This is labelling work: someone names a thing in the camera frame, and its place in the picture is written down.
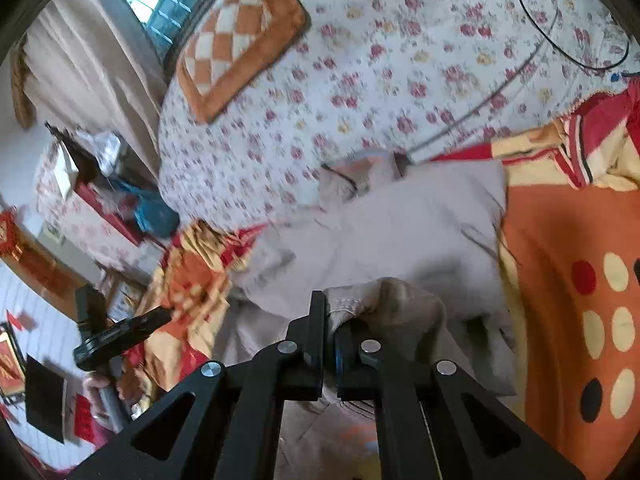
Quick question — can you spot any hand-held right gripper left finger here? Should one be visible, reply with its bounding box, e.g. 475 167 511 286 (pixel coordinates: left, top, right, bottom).
65 290 328 480

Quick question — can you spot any black box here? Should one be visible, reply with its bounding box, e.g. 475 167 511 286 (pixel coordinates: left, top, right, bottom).
25 354 68 443

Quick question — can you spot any floral furniture cover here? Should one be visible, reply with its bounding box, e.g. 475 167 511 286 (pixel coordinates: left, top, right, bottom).
35 140 166 273

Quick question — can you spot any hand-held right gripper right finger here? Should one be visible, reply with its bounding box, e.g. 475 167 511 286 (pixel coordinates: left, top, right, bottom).
327 322 586 480

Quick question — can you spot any beige curtain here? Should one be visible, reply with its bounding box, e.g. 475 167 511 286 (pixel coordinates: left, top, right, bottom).
22 0 171 176

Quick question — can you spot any floral quilt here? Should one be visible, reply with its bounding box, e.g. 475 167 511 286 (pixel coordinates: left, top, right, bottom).
157 0 640 231

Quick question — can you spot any orange checkered cushion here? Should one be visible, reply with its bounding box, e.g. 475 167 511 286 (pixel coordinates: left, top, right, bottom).
176 0 311 126

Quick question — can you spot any red cabinet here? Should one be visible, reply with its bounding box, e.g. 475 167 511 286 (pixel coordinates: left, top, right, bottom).
75 182 143 246

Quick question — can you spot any blue plastic bag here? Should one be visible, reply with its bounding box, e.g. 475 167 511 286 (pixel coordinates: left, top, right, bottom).
112 175 181 241

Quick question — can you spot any orange dotted blanket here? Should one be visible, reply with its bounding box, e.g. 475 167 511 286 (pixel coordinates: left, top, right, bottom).
120 80 640 480

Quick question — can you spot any white box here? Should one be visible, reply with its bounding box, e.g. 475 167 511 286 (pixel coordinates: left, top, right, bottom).
52 145 81 198

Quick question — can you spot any red framed picture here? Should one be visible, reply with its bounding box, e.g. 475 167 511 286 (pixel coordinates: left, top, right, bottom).
0 322 28 403

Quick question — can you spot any black cable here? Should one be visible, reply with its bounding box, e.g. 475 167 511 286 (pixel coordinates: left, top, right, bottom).
512 0 631 73

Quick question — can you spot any silver foil bag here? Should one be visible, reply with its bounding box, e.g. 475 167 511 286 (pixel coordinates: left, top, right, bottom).
75 130 123 176

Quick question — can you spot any person's left hand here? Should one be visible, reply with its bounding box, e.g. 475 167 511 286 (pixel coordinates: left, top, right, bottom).
82 374 121 433

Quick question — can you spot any grey cord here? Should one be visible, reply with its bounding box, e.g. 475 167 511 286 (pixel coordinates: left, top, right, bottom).
407 7 561 161

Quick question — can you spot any rope curtain tieback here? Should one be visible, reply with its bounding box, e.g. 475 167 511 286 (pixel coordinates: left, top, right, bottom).
10 42 36 131

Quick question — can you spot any beige zip jacket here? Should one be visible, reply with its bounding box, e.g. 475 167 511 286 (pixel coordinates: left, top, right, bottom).
215 147 518 480

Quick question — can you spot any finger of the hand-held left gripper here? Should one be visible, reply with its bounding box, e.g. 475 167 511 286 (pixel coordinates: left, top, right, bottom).
99 306 173 357

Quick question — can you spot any red wall ornament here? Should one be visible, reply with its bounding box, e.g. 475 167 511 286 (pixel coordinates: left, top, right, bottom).
0 210 28 261

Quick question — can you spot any window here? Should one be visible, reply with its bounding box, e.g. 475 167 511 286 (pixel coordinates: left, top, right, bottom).
100 0 226 46

